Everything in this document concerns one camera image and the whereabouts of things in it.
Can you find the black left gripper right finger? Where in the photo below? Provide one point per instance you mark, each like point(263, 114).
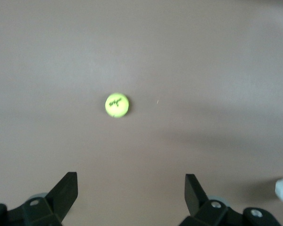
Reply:
point(214, 214)

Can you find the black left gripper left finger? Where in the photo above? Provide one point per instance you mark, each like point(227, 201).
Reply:
point(42, 212)

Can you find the yellow tennis ball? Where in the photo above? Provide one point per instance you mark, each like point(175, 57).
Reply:
point(117, 105)

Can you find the brown table mat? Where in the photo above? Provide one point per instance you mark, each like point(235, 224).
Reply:
point(141, 58)

